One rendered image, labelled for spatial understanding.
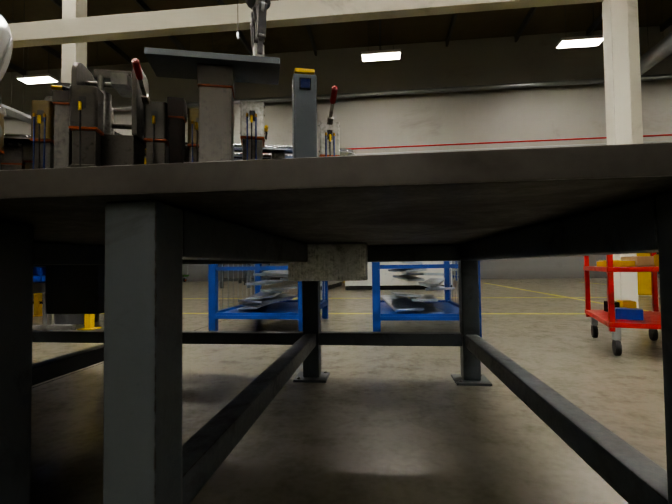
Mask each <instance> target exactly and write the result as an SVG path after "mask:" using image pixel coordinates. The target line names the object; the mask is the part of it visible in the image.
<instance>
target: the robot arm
mask: <svg viewBox="0 0 672 504"><path fill-rule="evenodd" d="M246 4H247V6H248V7H249V8H250V9H251V10H252V11H251V23H250V29H251V50H253V56H264V45H263V44H264V42H265V41H264V39H265V38H266V15H267V9H269V7H270V5H271V0H246ZM12 50H13V37H12V35H11V31H10V27H9V25H8V24H7V22H6V21H5V19H4V18H3V17H2V16H1V15H0V81H1V80H2V78H3V77H4V75H5V73H6V70H7V68H8V66H9V63H10V60H11V55H12Z"/></svg>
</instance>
